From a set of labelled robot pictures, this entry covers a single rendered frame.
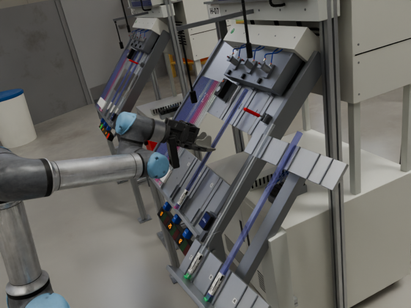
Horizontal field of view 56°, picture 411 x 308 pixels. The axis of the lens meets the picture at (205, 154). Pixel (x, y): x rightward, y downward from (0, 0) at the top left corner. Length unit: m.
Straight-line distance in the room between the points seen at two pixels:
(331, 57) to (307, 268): 0.81
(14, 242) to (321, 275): 1.14
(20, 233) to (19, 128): 4.20
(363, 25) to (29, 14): 5.25
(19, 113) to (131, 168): 4.24
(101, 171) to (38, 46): 5.17
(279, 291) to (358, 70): 0.77
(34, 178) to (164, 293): 1.38
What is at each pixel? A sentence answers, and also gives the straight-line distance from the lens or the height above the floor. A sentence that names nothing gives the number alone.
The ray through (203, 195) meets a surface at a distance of 1.38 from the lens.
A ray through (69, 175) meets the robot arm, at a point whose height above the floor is 1.10.
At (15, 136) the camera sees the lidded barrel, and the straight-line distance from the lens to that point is 5.34.
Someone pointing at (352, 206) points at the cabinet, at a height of 0.59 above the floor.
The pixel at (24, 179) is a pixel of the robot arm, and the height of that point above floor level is 1.14.
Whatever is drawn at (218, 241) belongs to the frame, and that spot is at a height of 0.73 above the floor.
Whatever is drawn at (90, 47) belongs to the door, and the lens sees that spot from 6.47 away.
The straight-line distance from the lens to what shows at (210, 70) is 1.80.
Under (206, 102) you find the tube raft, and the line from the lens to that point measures 1.64.
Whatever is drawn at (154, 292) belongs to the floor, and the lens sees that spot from 2.24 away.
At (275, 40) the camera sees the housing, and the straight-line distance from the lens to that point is 1.36.
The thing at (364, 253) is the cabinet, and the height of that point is 0.32.
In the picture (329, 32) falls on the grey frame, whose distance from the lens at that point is 1.26.
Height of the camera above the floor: 1.48
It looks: 24 degrees down
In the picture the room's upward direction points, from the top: 11 degrees counter-clockwise
